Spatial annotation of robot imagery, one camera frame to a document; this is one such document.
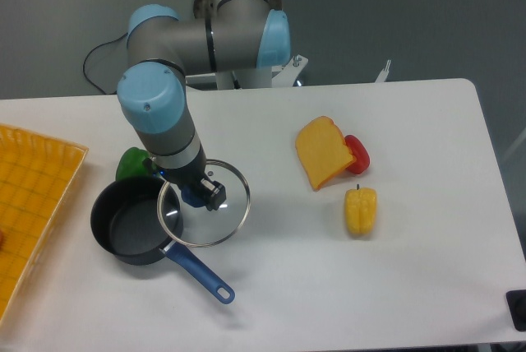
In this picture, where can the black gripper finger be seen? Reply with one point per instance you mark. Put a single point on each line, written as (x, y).
(197, 194)
(213, 194)

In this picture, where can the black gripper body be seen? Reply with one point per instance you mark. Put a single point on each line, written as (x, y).
(191, 172)

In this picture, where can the glass pot lid blue knob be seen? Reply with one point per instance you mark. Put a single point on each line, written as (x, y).
(195, 226)

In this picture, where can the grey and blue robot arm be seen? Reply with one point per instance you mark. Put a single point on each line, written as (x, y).
(162, 51)

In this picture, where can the green toy bell pepper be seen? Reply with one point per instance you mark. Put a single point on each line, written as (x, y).
(135, 162)

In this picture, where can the orange toy bread slice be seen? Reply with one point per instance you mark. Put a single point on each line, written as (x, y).
(322, 151)

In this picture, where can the yellow toy bell pepper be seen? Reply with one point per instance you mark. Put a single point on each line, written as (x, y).
(360, 206)

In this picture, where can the red toy bell pepper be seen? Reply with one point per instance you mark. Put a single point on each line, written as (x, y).
(362, 158)

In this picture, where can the yellow plastic basket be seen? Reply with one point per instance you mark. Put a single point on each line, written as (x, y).
(37, 174)

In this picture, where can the black device at table edge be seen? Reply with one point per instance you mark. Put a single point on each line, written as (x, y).
(516, 300)

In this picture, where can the dark saucepan with blue handle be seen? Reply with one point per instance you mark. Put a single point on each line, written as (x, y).
(124, 222)

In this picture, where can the white metal base frame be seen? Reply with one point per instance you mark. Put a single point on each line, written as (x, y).
(282, 75)

